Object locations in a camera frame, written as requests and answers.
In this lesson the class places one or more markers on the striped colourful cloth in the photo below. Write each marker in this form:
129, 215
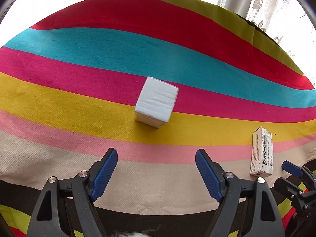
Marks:
74, 79

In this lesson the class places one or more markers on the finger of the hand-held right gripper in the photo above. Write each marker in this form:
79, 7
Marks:
287, 186
292, 166

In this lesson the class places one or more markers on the long white medicine box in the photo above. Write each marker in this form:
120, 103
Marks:
261, 150

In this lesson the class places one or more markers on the white cube box cream sides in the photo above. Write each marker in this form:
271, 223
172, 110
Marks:
156, 101

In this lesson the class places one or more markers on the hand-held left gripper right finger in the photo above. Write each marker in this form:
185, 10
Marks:
207, 175

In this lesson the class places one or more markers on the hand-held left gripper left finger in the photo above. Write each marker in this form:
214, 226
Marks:
105, 175

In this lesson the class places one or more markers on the white lace curtain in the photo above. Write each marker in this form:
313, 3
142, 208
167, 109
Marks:
261, 5

